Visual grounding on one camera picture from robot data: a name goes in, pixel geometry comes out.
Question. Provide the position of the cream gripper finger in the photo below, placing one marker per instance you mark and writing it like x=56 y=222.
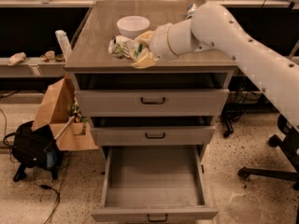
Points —
x=143 y=60
x=144 y=38

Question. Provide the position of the crushed 7up can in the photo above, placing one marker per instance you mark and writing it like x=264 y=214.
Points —
x=123 y=47

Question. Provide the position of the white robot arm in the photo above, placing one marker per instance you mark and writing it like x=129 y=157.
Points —
x=213 y=26

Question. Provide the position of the silver blue upright can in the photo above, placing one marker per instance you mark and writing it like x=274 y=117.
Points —
x=190 y=10

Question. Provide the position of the grey drawer cabinet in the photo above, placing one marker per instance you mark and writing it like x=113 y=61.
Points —
x=93 y=68

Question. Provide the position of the top grey drawer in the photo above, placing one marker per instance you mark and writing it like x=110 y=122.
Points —
x=146 y=103

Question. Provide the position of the grey drawer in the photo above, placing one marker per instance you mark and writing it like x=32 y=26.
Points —
x=152 y=136
x=154 y=184
x=146 y=103

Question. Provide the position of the middle grey drawer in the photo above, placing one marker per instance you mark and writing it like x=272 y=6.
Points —
x=152 y=136

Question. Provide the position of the bottom grey drawer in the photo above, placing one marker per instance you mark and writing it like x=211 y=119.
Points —
x=154 y=184

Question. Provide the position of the white ceramic bowl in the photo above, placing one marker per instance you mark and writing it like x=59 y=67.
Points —
x=133 y=26

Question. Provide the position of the white plastic bottle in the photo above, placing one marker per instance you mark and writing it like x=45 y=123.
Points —
x=64 y=43

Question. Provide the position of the brown cardboard box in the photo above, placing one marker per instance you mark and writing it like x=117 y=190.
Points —
x=56 y=110

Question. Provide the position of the grey side shelf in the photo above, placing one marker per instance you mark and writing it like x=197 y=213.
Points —
x=31 y=67

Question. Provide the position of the beige object on shelf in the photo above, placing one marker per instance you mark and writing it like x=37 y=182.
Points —
x=16 y=58

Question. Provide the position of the black bag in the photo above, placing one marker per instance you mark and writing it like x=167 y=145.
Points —
x=35 y=148

